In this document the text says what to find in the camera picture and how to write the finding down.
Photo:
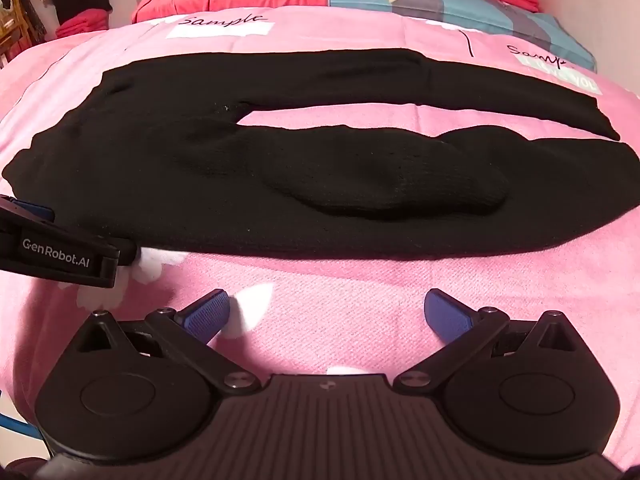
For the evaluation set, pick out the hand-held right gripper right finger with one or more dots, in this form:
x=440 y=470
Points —
x=447 y=312

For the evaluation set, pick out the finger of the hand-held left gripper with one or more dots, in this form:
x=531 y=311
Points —
x=35 y=211

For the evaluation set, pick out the low stack of red cloths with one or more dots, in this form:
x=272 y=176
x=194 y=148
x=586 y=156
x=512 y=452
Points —
x=85 y=25

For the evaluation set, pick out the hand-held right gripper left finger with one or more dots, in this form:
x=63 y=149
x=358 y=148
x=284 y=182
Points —
x=207 y=312

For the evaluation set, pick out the wooden chair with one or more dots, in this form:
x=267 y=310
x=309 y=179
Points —
x=12 y=22

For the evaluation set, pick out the teal grey striped pillow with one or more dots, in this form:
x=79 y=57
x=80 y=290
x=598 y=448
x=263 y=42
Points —
x=450 y=7

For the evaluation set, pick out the pink printed bed sheet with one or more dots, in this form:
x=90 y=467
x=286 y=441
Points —
x=325 y=300

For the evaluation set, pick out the black pants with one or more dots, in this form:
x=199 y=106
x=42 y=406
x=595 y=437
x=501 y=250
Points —
x=200 y=185

